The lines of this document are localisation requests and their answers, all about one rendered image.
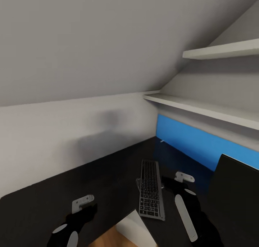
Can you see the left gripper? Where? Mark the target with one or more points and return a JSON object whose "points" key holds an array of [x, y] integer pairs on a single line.
{"points": [[85, 215]]}

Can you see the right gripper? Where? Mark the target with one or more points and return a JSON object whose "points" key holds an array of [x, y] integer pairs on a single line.
{"points": [[170, 183]]}

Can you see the notebook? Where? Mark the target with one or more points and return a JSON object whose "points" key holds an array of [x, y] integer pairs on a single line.
{"points": [[138, 182]]}

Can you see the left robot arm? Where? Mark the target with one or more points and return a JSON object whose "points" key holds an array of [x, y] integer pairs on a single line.
{"points": [[67, 234]]}

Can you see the keyboard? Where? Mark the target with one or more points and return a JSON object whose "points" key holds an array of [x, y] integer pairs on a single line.
{"points": [[151, 201]]}

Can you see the desktop computer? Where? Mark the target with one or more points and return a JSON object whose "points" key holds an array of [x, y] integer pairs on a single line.
{"points": [[133, 228]]}

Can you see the monitor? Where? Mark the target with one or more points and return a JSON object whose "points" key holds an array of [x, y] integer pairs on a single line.
{"points": [[234, 194]]}

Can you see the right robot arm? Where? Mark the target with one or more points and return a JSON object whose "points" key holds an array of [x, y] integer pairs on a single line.
{"points": [[201, 232]]}

